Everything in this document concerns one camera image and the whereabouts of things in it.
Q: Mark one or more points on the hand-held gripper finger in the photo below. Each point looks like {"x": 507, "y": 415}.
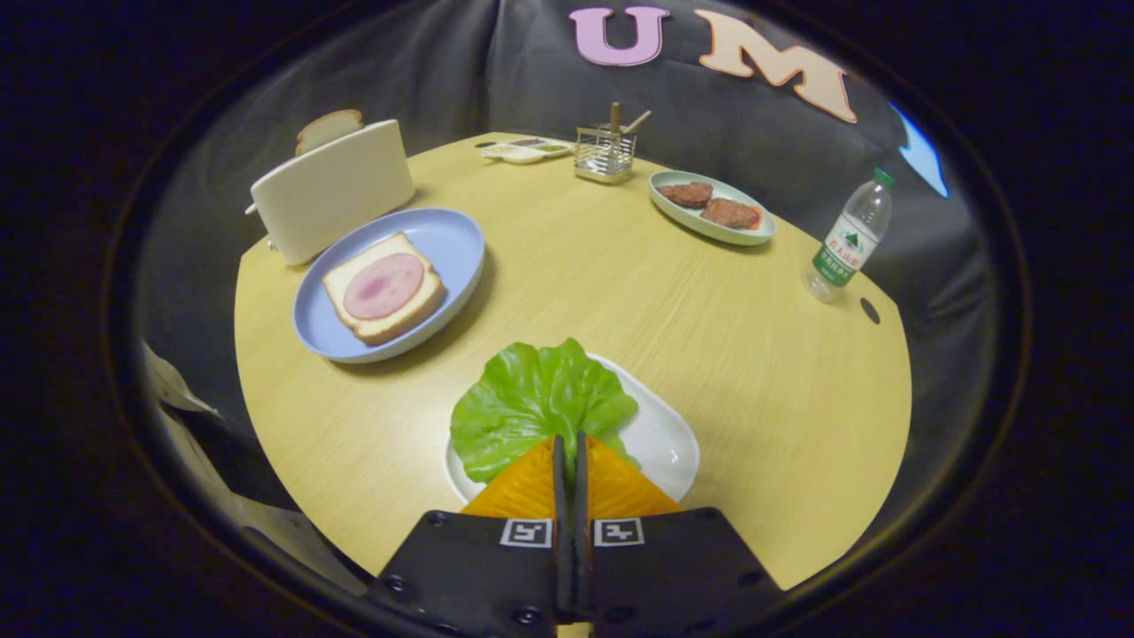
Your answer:
{"x": 559, "y": 549}
{"x": 581, "y": 549}

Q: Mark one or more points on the green lettuce leaf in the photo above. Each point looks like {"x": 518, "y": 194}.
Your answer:
{"x": 532, "y": 399}

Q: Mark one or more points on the plain bread slice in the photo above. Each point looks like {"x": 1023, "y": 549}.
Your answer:
{"x": 328, "y": 128}

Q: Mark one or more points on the white oval plate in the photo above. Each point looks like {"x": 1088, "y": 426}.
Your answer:
{"x": 660, "y": 439}

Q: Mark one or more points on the pink ham slice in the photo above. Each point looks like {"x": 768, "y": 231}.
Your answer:
{"x": 384, "y": 286}

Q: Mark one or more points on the blue round plate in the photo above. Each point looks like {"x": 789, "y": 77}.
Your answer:
{"x": 443, "y": 239}

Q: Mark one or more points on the bread slice under ham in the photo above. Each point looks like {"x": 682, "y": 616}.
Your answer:
{"x": 338, "y": 283}

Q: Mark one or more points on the pale green plate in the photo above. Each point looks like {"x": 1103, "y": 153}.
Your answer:
{"x": 700, "y": 222}

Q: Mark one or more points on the brown meat patty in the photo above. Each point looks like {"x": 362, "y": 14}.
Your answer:
{"x": 731, "y": 213}
{"x": 687, "y": 195}

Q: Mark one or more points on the white divided bean dish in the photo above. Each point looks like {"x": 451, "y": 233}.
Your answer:
{"x": 523, "y": 155}

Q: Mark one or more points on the clear water bottle green cap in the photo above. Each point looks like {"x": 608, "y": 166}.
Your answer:
{"x": 842, "y": 248}

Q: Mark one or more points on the white toaster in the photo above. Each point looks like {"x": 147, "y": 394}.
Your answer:
{"x": 337, "y": 190}

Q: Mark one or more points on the thin wooden stick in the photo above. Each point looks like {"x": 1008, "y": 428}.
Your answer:
{"x": 638, "y": 121}

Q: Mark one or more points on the black backdrop cloth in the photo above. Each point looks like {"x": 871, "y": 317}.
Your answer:
{"x": 443, "y": 71}

